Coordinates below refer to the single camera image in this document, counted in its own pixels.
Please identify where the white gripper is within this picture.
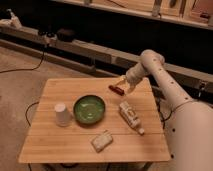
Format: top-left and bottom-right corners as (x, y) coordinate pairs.
(115, 63), (148, 94)

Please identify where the green ceramic bowl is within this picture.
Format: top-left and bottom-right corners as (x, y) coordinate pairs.
(73, 95), (105, 125)

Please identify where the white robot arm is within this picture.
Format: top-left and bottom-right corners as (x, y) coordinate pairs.
(116, 49), (213, 171)

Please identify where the small red object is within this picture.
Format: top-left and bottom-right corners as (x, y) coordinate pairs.
(109, 85), (125, 96)

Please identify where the white plastic bottle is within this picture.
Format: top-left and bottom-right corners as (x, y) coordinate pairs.
(119, 101), (145, 135)

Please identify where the white paper cup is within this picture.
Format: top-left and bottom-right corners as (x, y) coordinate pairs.
(54, 103), (71, 127)

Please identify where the dark device on ledge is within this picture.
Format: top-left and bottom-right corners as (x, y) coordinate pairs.
(56, 29), (75, 42)

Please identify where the white object on ledge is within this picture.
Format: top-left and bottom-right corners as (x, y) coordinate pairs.
(0, 9), (22, 29)

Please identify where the black floor cable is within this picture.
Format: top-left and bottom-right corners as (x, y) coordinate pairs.
(0, 46), (47, 75)

